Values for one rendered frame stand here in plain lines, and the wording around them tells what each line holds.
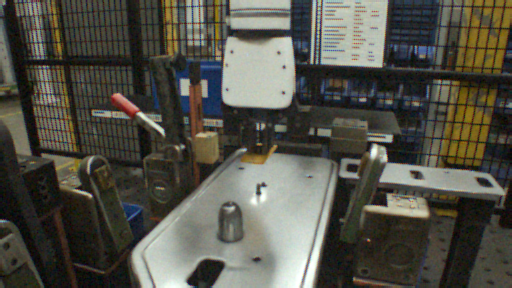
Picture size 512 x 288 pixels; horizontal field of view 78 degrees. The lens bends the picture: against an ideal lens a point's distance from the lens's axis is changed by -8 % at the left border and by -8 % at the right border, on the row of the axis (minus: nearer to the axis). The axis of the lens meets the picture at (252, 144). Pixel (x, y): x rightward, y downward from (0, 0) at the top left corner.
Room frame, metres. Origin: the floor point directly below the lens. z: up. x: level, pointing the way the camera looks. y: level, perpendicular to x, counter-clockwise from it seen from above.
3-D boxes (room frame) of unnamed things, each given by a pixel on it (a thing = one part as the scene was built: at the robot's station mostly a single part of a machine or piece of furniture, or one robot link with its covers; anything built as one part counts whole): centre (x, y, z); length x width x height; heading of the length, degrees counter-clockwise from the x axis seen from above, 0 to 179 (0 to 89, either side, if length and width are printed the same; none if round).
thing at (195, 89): (0.64, 0.11, 0.95); 0.03 x 0.01 x 0.50; 162
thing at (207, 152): (0.61, 0.09, 0.88); 0.04 x 0.04 x 0.36; 72
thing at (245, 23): (0.50, -0.01, 1.26); 0.09 x 0.08 x 0.03; 72
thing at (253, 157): (0.50, -0.01, 1.07); 0.08 x 0.04 x 0.01; 162
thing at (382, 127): (0.98, 0.05, 1.02); 0.90 x 0.22 x 0.03; 72
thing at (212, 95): (1.00, 0.13, 1.10); 0.30 x 0.17 x 0.13; 66
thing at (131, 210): (0.79, 0.36, 0.74); 0.11 x 0.10 x 0.09; 162
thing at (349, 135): (0.72, -0.22, 0.88); 0.08 x 0.08 x 0.36; 72
